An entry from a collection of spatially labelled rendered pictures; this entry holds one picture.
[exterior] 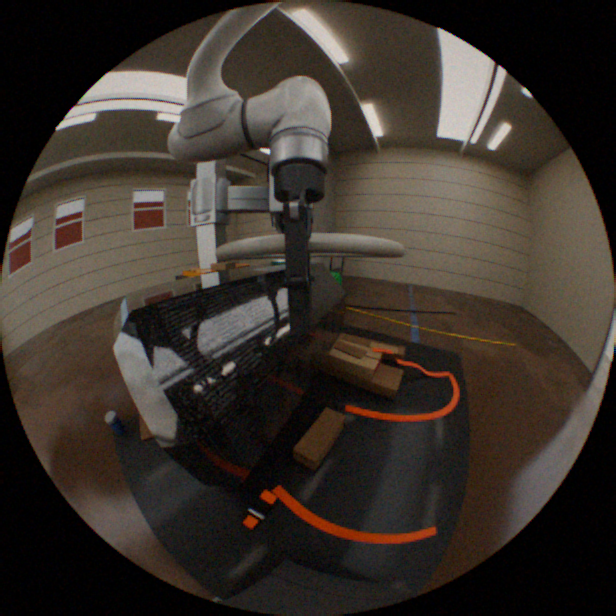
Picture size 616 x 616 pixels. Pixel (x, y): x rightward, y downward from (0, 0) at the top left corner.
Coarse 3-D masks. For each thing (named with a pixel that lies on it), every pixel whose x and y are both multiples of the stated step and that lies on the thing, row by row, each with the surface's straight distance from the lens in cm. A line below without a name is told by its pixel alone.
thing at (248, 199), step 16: (192, 192) 170; (208, 192) 159; (224, 192) 163; (240, 192) 168; (256, 192) 170; (192, 208) 166; (208, 208) 155; (224, 208) 159; (240, 208) 165; (256, 208) 167
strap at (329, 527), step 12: (372, 348) 139; (444, 372) 174; (456, 384) 167; (456, 396) 155; (348, 408) 119; (360, 408) 120; (444, 408) 141; (396, 420) 120; (408, 420) 123; (276, 492) 95; (288, 504) 94; (300, 504) 93; (300, 516) 92; (312, 516) 92; (324, 528) 92; (336, 528) 93; (432, 528) 106; (360, 540) 94; (372, 540) 95; (384, 540) 97; (396, 540) 99; (408, 540) 101
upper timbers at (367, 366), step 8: (352, 344) 142; (336, 352) 131; (368, 352) 136; (376, 352) 137; (328, 360) 132; (336, 360) 128; (344, 360) 125; (352, 360) 125; (360, 360) 126; (368, 360) 127; (376, 360) 129; (344, 368) 129; (352, 368) 126; (360, 368) 123; (368, 368) 121; (376, 368) 128; (360, 376) 127; (368, 376) 125
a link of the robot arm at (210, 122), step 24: (216, 24) 41; (240, 24) 39; (216, 48) 38; (192, 72) 39; (216, 72) 39; (192, 96) 38; (216, 96) 35; (192, 120) 36; (216, 120) 34; (240, 120) 33; (168, 144) 41; (192, 144) 36; (216, 144) 35; (240, 144) 34
